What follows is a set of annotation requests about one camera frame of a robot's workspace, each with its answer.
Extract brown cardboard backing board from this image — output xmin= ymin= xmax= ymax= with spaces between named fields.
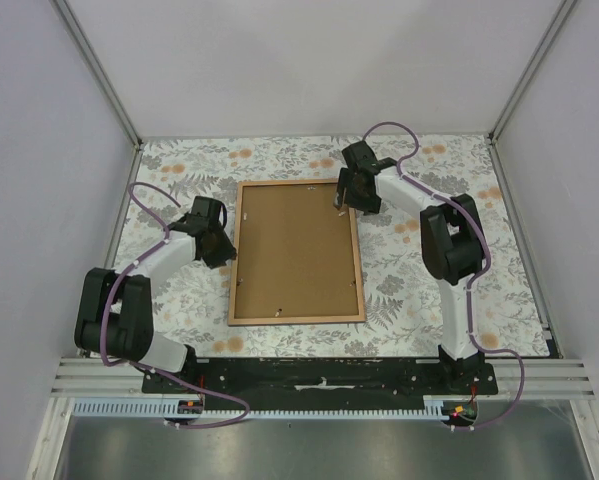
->
xmin=233 ymin=183 xmax=362 ymax=319

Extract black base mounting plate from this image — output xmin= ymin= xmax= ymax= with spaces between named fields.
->
xmin=142 ymin=357 xmax=498 ymax=412

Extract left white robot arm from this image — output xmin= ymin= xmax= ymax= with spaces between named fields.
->
xmin=74 ymin=196 xmax=237 ymax=393

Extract wooden picture frame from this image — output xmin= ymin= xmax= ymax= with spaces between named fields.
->
xmin=226 ymin=177 xmax=367 ymax=327

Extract white slotted cable duct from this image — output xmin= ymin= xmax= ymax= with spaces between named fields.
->
xmin=72 ymin=395 xmax=480 ymax=420

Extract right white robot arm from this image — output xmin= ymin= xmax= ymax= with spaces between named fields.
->
xmin=334 ymin=140 xmax=490 ymax=394

